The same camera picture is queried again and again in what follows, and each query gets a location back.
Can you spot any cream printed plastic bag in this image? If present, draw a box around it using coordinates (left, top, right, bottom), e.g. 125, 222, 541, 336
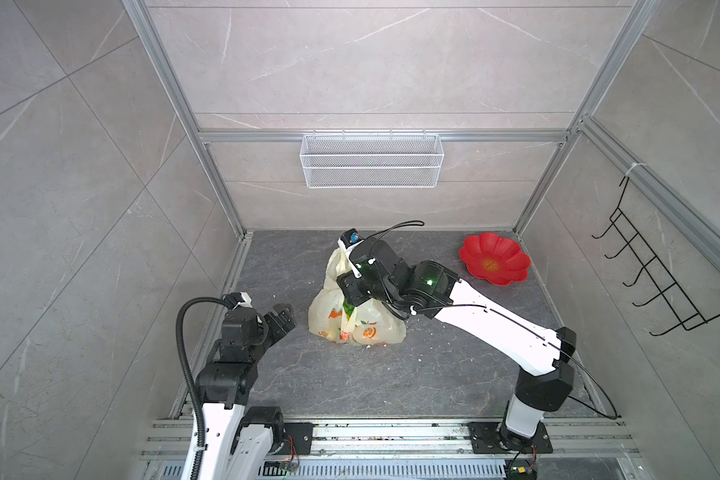
308, 247, 406, 345

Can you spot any red flower-shaped plate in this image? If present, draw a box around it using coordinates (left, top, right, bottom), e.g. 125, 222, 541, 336
458, 232, 531, 286

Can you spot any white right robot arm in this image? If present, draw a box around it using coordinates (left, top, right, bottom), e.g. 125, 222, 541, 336
338, 229, 576, 451

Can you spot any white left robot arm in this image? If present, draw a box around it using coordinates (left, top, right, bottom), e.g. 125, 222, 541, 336
175, 292, 297, 479

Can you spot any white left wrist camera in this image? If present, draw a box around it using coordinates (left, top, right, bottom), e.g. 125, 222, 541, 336
221, 292, 252, 310

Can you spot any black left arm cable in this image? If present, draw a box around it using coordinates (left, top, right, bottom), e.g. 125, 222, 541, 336
175, 296, 235, 480

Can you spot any white wire mesh basket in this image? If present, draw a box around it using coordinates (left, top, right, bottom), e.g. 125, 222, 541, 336
299, 133, 445, 189

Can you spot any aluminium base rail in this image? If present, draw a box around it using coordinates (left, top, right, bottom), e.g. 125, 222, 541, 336
137, 416, 643, 480

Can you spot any black wire hook rack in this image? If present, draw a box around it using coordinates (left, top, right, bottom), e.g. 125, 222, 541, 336
591, 176, 720, 338

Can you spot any aluminium frame rail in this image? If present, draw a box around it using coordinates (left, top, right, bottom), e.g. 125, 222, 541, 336
123, 0, 246, 241

